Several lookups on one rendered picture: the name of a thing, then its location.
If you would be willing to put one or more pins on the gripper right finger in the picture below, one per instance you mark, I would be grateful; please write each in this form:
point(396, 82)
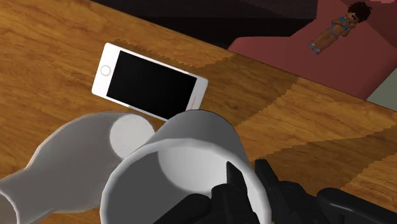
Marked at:
point(310, 204)

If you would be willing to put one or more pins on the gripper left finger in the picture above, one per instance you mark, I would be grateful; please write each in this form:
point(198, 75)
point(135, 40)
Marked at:
point(228, 198)

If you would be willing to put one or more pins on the white cup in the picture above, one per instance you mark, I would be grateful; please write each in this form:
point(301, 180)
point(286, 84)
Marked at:
point(186, 155)

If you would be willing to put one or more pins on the white smartphone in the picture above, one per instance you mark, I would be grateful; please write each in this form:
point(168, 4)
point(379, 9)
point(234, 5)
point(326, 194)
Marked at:
point(149, 82)

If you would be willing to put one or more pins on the dark red sofa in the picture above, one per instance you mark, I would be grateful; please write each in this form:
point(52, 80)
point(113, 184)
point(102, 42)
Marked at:
point(341, 59)

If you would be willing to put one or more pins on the white vase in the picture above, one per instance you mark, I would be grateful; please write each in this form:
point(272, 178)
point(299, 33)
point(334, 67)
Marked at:
point(71, 167)

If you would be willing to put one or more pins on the dark-haired doll figure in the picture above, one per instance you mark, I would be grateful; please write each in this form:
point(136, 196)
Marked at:
point(336, 28)

